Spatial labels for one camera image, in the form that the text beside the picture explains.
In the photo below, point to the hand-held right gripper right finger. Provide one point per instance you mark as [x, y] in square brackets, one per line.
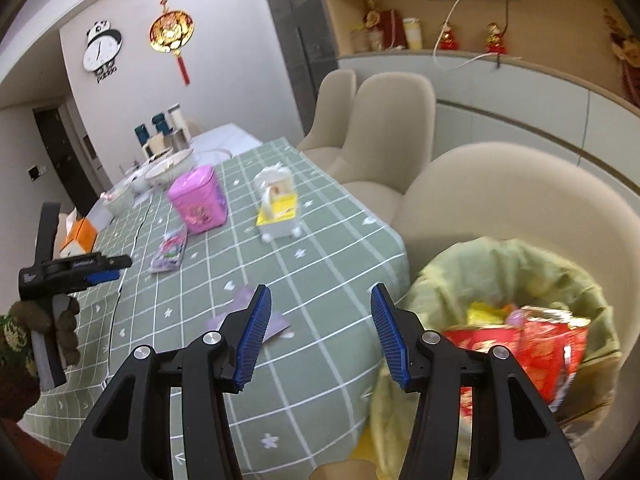
[392, 340]

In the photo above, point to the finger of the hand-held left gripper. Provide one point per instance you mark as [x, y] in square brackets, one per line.
[102, 277]
[100, 262]

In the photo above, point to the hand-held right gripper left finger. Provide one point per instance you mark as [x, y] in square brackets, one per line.
[252, 340]

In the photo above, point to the lavender pink wrapper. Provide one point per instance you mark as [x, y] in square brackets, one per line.
[242, 299]

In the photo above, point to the trash bin with green bag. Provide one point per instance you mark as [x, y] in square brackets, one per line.
[450, 270]

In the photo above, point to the yellow snack wrapper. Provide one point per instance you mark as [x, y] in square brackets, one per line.
[482, 314]

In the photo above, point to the red gold foil wrapper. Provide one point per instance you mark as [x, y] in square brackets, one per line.
[550, 350]

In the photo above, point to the person's left forearm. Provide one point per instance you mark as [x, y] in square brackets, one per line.
[15, 390]

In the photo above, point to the person's left hand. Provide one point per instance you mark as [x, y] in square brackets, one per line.
[67, 335]

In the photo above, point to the orange white tissue box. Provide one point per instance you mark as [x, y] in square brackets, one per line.
[80, 237]

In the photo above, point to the pink cartoon wrapper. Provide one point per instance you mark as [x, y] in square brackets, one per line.
[170, 250]

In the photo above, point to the small white bowl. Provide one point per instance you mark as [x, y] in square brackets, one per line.
[140, 184]

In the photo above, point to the green checked tablecloth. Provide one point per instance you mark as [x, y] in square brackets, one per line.
[325, 280]

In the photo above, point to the dark door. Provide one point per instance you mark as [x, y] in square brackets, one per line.
[65, 160]

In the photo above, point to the white bowl with gold print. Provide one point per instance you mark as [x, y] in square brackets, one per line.
[167, 172]

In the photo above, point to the pink plastic container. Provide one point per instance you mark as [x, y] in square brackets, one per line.
[200, 200]

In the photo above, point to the white mug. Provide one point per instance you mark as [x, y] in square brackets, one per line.
[155, 145]

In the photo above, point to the teal bottle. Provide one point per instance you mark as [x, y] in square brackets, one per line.
[141, 134]
[160, 124]

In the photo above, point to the white yellow small carton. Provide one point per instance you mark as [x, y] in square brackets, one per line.
[277, 205]

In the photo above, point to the steel cup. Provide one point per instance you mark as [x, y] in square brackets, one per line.
[179, 141]

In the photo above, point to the white tall bottle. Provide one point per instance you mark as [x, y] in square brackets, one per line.
[174, 116]

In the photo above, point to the beige chair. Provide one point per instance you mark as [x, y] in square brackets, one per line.
[390, 125]
[500, 190]
[332, 110]

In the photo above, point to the white sideboard cabinet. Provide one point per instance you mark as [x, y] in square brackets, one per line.
[500, 105]

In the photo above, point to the cream jar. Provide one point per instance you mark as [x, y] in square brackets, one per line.
[412, 34]

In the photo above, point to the small red figurine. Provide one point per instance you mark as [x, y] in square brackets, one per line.
[496, 39]
[448, 35]

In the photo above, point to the red gold doll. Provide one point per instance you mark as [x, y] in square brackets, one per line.
[382, 25]

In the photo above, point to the beige wooden shelf unit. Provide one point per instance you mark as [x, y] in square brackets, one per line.
[550, 20]

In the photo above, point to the large red dressed doll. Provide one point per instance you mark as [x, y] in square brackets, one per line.
[625, 55]

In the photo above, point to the black wall switch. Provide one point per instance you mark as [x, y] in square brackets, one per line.
[36, 172]

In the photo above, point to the panda wall clock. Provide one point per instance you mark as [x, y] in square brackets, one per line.
[102, 52]

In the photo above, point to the red gold wall ornament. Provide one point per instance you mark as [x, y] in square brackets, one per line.
[170, 32]

